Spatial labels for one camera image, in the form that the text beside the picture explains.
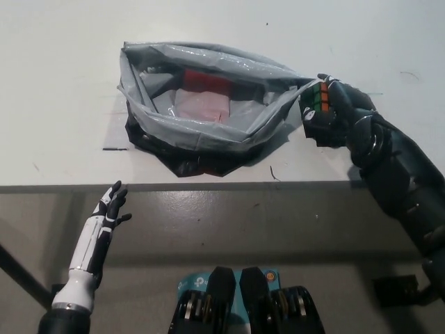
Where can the pink item in bag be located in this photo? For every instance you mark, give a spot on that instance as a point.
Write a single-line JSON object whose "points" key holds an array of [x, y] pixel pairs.
{"points": [[201, 106]]}

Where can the grey plastic bag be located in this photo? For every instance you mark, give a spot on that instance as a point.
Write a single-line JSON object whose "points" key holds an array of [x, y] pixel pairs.
{"points": [[167, 128]]}

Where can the white and black left hand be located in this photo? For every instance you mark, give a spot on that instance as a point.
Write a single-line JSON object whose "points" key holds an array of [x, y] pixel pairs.
{"points": [[87, 254]]}

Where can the rubik's cube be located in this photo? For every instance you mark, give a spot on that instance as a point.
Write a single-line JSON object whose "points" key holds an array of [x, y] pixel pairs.
{"points": [[318, 97]]}

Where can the clear tape patch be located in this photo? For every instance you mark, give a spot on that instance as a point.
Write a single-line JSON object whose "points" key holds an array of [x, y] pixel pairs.
{"points": [[114, 128]]}

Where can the black diagonal table brace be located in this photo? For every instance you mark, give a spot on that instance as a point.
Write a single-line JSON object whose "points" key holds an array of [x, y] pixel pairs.
{"points": [[24, 276]]}

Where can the black right hand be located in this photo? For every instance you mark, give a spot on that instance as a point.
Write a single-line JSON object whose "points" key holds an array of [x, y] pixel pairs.
{"points": [[351, 104]]}

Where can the black and teal robot body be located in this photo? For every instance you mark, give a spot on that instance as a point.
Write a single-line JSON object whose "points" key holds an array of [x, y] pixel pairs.
{"points": [[219, 295]]}

